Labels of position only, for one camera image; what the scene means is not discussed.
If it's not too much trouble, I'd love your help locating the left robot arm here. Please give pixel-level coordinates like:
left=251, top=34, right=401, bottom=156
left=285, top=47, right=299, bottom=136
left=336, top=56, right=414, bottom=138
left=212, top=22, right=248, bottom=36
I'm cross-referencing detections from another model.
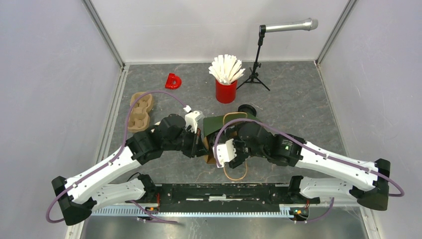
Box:
left=52, top=111, right=208, bottom=226

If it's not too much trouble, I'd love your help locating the silver microphone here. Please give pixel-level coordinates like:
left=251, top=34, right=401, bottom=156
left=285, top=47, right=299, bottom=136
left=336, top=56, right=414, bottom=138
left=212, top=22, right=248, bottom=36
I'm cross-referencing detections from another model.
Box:
left=261, top=18, right=318, bottom=33

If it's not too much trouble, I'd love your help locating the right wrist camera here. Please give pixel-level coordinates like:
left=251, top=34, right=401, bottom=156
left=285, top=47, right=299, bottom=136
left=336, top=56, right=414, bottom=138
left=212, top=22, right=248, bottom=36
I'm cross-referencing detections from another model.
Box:
left=213, top=139, right=237, bottom=168

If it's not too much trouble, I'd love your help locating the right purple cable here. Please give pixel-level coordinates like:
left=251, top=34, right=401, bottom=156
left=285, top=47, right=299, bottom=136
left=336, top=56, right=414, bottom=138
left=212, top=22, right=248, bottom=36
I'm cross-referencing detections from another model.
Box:
left=212, top=118, right=406, bottom=223

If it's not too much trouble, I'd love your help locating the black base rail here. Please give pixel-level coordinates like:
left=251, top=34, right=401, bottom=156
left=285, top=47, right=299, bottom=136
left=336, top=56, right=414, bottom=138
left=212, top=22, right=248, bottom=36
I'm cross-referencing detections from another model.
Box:
left=137, top=183, right=320, bottom=213

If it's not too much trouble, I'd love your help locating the red cylindrical holder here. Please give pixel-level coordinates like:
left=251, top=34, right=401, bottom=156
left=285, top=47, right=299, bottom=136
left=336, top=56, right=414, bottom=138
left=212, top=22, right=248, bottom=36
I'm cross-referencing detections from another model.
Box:
left=215, top=80, right=237, bottom=104

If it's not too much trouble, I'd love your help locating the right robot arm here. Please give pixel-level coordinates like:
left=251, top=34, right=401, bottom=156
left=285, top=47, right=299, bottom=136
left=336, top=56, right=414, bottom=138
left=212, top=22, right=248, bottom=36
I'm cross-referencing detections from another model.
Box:
left=214, top=119, right=391, bottom=211

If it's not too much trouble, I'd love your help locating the black mini tripod stand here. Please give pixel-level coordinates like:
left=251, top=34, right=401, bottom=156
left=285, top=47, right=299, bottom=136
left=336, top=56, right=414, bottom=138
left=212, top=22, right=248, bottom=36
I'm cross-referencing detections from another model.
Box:
left=236, top=25, right=270, bottom=91

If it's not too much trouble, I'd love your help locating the red plastic letter d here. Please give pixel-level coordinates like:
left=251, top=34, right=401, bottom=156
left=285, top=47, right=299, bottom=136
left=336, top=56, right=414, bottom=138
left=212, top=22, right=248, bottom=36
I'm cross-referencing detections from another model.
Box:
left=165, top=73, right=182, bottom=90

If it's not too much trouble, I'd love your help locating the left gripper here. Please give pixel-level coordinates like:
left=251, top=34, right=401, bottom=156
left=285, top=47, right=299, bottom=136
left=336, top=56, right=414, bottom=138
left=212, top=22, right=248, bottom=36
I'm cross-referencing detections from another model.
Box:
left=163, top=126, right=210, bottom=158

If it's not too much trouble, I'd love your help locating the brown cardboard cup carrier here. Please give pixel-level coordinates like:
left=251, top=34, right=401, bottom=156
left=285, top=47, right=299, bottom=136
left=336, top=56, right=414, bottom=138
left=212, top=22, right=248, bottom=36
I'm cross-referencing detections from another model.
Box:
left=127, top=94, right=154, bottom=133

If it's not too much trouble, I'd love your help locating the green paper bag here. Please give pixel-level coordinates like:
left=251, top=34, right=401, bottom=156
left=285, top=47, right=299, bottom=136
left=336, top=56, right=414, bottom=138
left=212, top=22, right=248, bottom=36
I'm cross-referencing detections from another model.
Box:
left=203, top=107, right=257, bottom=164

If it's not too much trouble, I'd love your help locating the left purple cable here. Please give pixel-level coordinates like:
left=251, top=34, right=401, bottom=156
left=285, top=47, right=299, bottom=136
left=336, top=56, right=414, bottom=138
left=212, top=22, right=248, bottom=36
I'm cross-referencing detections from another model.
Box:
left=45, top=91, right=190, bottom=224

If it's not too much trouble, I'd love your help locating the purple cable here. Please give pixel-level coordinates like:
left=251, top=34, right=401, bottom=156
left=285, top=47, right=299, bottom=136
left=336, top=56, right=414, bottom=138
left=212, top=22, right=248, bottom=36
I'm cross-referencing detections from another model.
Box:
left=212, top=118, right=406, bottom=223
left=45, top=91, right=190, bottom=224

